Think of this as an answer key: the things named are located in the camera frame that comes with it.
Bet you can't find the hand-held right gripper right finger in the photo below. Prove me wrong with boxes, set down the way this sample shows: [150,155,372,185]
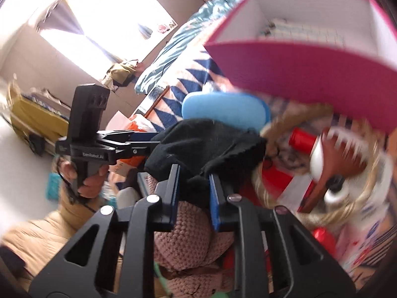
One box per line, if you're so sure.
[208,174,357,298]

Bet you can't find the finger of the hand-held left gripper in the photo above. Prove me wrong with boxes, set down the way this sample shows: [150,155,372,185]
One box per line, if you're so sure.
[99,131,162,145]
[99,144,156,163]

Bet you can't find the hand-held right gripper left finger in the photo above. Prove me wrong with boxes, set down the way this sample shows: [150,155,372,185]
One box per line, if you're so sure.
[29,164,182,298]

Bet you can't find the black knitted cloth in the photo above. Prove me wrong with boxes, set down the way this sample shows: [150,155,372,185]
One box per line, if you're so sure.
[144,118,268,209]

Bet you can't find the pink cardboard box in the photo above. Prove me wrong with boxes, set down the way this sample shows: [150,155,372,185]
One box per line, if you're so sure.
[205,0,397,133]

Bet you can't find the person's left forearm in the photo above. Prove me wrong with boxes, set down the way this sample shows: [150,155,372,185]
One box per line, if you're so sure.
[0,189,125,286]

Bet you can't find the person's left hand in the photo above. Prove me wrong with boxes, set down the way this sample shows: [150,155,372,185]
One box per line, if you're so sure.
[59,158,110,200]

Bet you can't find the orange tissue pack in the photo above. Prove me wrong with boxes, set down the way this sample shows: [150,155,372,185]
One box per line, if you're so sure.
[118,114,153,167]

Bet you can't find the pink knitted item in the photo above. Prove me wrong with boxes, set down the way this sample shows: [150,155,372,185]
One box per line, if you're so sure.
[146,174,237,298]

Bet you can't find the olive cloth pile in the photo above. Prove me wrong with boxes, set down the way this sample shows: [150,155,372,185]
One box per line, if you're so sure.
[102,60,141,91]

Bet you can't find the red and white packet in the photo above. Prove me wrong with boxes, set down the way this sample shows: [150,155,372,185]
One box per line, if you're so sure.
[257,164,317,212]

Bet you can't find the small teal item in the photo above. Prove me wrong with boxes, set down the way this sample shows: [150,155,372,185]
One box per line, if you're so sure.
[45,174,63,201]

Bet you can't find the orange and navy printed blanket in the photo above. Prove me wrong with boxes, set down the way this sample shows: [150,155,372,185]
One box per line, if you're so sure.
[136,50,249,137]

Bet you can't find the green plastic item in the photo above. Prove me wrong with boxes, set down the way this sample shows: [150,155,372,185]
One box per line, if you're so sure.
[154,262,169,288]

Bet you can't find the blue glasses case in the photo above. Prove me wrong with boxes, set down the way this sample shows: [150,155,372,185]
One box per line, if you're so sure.
[181,92,271,131]

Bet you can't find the light blue quilt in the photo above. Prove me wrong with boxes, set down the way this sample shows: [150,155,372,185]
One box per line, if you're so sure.
[134,0,342,95]

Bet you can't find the dark purple curtain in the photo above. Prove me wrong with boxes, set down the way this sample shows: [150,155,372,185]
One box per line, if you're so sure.
[36,0,94,38]

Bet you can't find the white bottle with red cap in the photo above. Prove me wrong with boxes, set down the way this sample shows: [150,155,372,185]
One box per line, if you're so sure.
[288,127,327,178]

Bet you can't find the brown wooden scalp massager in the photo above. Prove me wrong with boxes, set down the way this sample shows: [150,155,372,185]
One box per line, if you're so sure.
[298,130,373,214]

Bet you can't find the white printed packet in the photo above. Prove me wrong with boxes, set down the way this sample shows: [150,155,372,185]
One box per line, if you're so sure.
[337,199,392,271]

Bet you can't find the plaid beige headband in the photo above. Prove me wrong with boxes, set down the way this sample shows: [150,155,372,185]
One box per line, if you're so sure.
[251,106,392,224]

